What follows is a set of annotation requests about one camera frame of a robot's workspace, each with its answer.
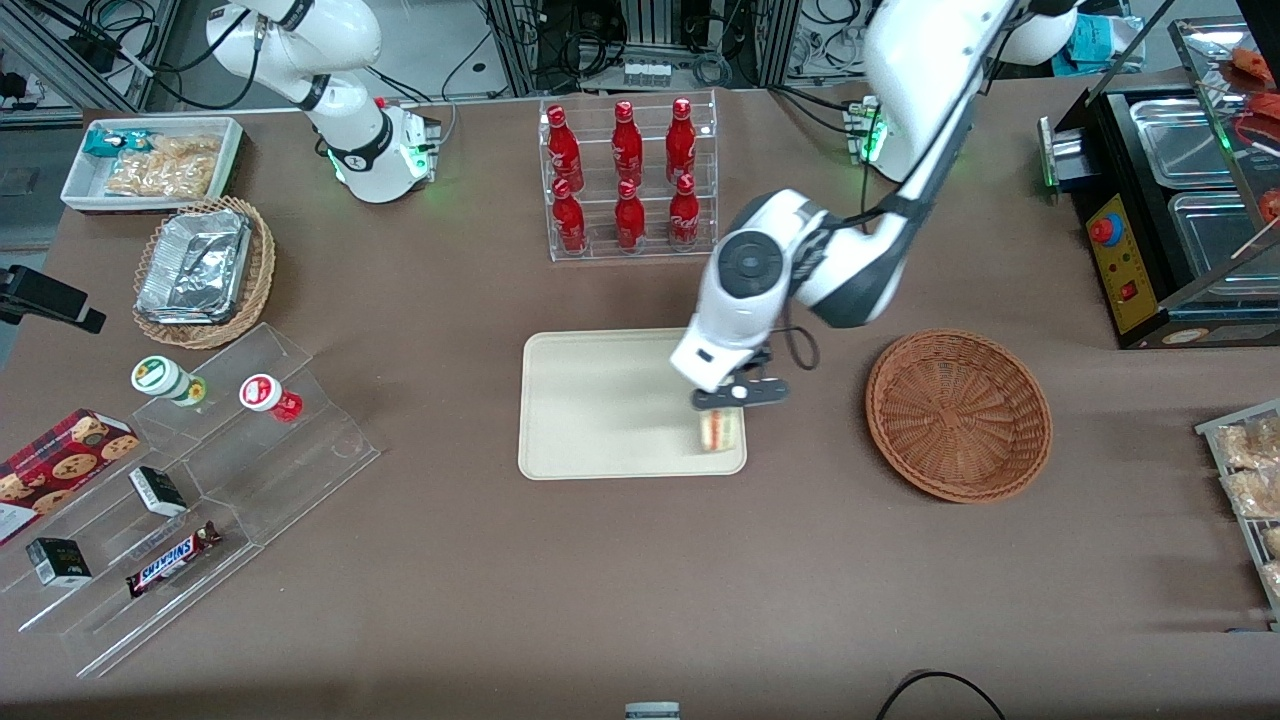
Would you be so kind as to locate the white rectangular bin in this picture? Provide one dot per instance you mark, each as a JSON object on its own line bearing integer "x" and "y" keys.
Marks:
{"x": 80, "y": 190}

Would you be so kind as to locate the black box pale lettering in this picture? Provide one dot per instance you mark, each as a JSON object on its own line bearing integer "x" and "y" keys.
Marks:
{"x": 58, "y": 562}

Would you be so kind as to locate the red lid small jar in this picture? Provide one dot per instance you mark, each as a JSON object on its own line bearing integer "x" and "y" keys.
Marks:
{"x": 262, "y": 392}

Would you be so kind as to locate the steel food pan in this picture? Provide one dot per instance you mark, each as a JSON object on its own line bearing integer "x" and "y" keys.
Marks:
{"x": 1210, "y": 235}
{"x": 1180, "y": 140}

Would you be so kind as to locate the brown wicker basket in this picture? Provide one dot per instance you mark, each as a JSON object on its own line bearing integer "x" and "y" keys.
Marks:
{"x": 958, "y": 415}

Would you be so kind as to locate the black food warmer machine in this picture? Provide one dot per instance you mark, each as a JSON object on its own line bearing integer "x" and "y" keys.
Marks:
{"x": 1120, "y": 270}

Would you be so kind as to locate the red emergency stop button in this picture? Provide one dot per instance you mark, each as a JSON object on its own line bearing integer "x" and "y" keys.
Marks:
{"x": 1105, "y": 230}

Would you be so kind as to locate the red cola bottle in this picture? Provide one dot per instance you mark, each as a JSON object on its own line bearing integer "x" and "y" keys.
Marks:
{"x": 563, "y": 150}
{"x": 630, "y": 220}
{"x": 685, "y": 215}
{"x": 681, "y": 140}
{"x": 569, "y": 222}
{"x": 627, "y": 145}

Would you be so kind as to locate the cream plastic tray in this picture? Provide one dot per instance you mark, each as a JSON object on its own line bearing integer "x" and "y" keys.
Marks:
{"x": 610, "y": 410}

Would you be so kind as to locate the small grey white object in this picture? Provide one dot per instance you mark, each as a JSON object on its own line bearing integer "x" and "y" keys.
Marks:
{"x": 652, "y": 711}

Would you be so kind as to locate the clear bag of snacks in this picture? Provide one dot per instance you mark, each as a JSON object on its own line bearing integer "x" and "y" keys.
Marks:
{"x": 1250, "y": 445}
{"x": 1255, "y": 493}

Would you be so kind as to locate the black mounted device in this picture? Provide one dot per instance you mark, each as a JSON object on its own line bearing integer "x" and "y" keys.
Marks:
{"x": 45, "y": 295}

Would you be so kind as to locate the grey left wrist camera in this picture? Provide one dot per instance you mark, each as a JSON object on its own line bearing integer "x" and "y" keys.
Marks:
{"x": 760, "y": 393}

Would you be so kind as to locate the clear acrylic stepped stand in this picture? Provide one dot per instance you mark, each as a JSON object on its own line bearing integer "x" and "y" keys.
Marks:
{"x": 270, "y": 480}

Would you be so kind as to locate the light wicker basket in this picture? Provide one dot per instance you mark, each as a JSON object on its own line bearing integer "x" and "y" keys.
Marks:
{"x": 255, "y": 285}

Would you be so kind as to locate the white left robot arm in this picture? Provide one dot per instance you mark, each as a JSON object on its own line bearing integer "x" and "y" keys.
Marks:
{"x": 930, "y": 60}

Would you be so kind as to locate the teal plastic bag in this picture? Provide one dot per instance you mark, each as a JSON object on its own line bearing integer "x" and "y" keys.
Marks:
{"x": 1095, "y": 40}

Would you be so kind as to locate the clear acrylic bottle rack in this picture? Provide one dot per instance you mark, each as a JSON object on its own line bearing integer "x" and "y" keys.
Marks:
{"x": 600, "y": 250}

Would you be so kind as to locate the Snickers chocolate bar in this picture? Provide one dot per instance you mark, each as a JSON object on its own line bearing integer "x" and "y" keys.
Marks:
{"x": 172, "y": 560}

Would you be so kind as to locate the grey tray of snacks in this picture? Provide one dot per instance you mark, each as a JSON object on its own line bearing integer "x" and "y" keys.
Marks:
{"x": 1215, "y": 432}

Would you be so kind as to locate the green lid small jar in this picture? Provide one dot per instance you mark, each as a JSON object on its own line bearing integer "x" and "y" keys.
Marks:
{"x": 155, "y": 375}

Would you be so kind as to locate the red tartan cookie box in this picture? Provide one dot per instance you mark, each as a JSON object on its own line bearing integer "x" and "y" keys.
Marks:
{"x": 60, "y": 465}

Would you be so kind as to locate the clear bag of crackers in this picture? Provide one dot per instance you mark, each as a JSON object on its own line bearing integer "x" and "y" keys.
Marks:
{"x": 165, "y": 172}

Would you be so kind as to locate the black box white label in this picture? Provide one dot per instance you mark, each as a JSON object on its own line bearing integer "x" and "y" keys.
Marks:
{"x": 158, "y": 491}

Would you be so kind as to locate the teal snack packet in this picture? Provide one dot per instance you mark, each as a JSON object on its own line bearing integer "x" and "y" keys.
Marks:
{"x": 105, "y": 142}

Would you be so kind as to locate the aluminium frame rack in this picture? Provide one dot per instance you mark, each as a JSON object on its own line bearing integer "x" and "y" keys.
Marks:
{"x": 650, "y": 40}

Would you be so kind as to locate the sandwich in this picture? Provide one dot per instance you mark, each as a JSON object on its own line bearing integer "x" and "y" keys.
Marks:
{"x": 720, "y": 430}

